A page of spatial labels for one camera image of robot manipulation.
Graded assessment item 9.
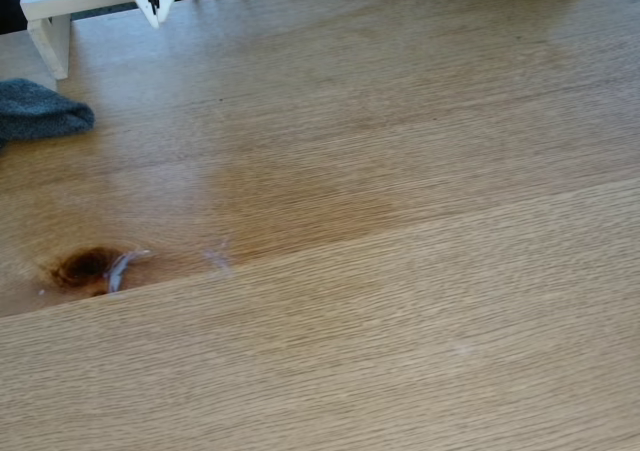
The grey fleece cloth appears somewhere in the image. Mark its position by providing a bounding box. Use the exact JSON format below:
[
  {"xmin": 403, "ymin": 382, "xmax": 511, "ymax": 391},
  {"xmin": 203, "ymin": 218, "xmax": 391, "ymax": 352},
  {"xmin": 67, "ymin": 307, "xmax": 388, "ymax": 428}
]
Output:
[{"xmin": 0, "ymin": 77, "xmax": 97, "ymax": 157}]

